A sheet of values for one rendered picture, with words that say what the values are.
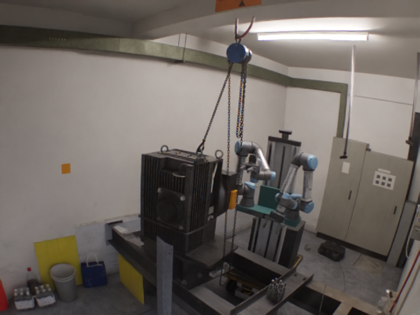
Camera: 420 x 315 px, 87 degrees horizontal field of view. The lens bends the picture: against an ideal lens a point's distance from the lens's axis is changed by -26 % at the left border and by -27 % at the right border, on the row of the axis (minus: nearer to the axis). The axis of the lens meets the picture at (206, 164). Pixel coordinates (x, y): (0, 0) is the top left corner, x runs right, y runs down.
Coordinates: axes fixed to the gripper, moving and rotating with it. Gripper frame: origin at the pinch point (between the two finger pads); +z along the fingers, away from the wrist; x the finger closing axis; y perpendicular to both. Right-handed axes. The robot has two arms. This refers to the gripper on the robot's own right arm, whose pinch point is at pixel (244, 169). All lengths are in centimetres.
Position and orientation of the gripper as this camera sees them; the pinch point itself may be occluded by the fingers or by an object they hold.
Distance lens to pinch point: 212.4
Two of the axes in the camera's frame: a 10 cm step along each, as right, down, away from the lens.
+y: -0.5, 9.7, 2.3
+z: -4.8, 1.8, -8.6
